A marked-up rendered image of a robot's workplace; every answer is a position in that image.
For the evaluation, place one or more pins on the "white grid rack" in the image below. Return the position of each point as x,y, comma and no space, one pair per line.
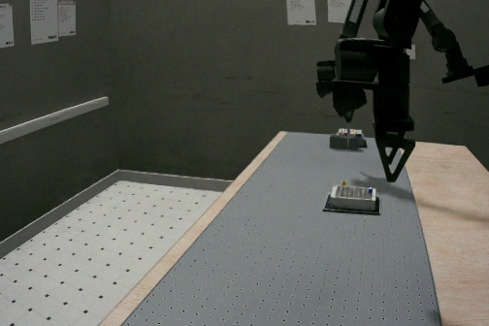
350,200

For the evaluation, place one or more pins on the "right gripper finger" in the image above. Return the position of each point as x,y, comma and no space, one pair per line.
348,120

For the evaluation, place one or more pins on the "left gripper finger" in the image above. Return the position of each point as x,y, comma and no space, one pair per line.
394,150
408,147

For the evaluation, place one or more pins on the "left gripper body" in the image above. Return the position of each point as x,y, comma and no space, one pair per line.
382,125

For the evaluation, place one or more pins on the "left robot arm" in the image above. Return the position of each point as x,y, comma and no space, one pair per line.
358,61

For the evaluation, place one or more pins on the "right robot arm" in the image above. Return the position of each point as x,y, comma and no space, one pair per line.
444,39

